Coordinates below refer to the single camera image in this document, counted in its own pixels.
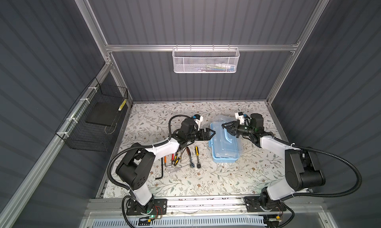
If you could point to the yellow green marker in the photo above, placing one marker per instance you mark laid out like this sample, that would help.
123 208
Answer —
122 105

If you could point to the white perforated front panel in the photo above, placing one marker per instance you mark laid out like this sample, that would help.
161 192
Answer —
202 221

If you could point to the black wire basket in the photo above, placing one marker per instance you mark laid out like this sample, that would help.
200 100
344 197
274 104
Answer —
79 135

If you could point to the black pad in basket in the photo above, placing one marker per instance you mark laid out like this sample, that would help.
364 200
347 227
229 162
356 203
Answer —
104 114

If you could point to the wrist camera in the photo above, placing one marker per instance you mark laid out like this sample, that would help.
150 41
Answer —
198 118
241 117

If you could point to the items in white basket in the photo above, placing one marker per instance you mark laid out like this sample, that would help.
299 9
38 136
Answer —
227 68

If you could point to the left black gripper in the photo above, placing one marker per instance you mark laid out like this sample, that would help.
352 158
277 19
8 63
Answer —
208 137

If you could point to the yellow black small screwdriver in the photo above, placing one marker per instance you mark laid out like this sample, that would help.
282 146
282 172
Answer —
177 158

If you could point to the orange handled hex key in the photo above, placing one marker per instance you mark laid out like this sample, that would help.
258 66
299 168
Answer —
166 164

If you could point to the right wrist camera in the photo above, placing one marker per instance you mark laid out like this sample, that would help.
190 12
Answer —
241 117

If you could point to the large black hex key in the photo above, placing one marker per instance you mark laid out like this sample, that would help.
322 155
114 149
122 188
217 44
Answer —
162 170

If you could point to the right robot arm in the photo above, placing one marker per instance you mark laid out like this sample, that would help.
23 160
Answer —
302 168

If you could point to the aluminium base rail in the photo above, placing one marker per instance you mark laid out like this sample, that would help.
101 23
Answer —
202 205

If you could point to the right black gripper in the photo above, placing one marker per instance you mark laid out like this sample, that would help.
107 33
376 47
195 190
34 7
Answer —
230 130

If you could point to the light blue plastic toolbox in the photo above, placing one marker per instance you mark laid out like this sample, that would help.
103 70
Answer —
225 148

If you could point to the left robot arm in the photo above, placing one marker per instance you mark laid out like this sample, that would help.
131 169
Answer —
131 167

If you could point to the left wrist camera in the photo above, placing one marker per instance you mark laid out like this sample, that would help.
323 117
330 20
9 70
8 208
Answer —
198 118

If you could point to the white wire mesh basket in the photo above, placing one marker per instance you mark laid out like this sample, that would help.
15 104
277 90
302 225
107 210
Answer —
187 60

